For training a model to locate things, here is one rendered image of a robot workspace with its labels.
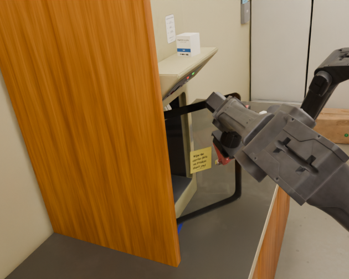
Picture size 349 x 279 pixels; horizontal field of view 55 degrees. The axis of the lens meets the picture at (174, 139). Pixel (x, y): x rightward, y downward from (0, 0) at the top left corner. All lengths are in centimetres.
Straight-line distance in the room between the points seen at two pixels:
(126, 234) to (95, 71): 52
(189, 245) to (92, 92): 58
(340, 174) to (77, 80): 66
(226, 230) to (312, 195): 79
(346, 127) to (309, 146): 338
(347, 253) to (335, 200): 214
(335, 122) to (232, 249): 280
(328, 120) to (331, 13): 106
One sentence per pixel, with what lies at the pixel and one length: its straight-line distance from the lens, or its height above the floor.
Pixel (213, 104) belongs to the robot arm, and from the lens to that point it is 90.
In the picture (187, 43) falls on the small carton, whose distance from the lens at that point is 99.
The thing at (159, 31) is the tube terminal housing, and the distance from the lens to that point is 99.
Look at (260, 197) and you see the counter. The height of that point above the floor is 94.
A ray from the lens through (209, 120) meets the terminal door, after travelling 101.
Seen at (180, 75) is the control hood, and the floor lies 151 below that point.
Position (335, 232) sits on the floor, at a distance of 269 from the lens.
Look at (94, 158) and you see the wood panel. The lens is 97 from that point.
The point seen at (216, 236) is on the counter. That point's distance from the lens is 116.
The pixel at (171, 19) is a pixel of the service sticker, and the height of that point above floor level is 161.
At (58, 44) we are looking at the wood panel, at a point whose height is 160.
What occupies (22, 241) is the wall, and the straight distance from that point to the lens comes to 128.
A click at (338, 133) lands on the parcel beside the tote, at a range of 381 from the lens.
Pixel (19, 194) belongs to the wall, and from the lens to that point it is 121.
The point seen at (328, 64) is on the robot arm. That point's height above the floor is 151.
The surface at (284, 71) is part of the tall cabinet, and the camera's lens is 400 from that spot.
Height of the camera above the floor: 172
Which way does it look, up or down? 26 degrees down
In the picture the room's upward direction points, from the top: 6 degrees counter-clockwise
